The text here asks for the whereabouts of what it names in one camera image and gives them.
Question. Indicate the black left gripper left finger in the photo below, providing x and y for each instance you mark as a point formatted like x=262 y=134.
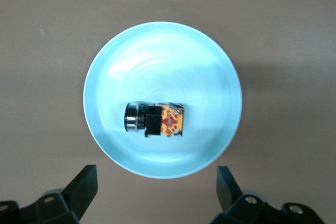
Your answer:
x=76 y=195

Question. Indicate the light blue round plate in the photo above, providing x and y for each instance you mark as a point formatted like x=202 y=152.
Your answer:
x=162 y=77

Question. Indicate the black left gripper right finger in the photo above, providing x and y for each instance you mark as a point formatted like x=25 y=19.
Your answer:
x=231 y=197

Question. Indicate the orange and black switch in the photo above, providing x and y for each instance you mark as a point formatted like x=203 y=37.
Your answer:
x=157 y=120

